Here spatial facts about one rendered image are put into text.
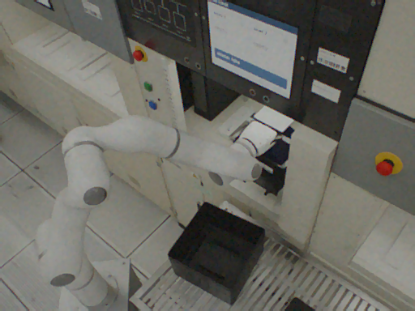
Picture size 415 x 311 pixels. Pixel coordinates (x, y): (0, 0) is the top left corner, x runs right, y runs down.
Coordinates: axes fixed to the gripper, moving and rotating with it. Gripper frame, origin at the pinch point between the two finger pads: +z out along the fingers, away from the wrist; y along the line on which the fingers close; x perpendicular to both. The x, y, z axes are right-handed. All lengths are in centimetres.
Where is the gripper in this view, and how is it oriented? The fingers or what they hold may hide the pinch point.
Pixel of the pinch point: (274, 121)
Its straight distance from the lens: 135.9
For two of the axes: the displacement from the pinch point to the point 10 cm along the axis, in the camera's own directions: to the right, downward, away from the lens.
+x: -0.6, -5.7, -8.2
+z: 6.5, -6.5, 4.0
